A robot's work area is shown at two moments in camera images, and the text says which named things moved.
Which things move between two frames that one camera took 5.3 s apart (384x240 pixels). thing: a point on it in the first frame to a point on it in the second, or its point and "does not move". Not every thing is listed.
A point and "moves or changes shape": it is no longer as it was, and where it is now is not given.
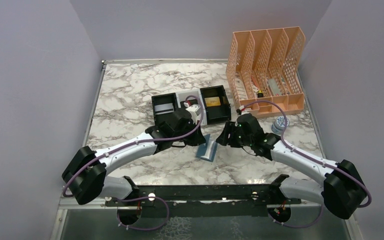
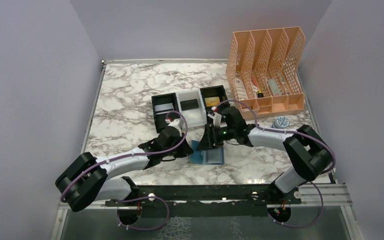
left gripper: [198, 138] to [186, 150]
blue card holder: [207, 151] moves or changes shape
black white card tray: [213, 102] does not move
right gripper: [230, 127] to [210, 140]
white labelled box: [240, 89] does not move
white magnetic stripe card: [164, 108] does not move
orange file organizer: [261, 70] does not move
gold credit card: [212, 101] does not move
